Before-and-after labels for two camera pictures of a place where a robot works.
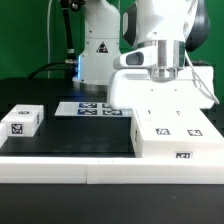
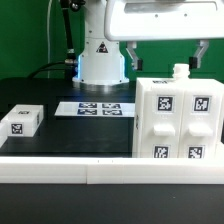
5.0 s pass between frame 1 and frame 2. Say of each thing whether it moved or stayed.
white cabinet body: moved
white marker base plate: stayed
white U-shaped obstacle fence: stayed
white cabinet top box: stayed
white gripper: moved
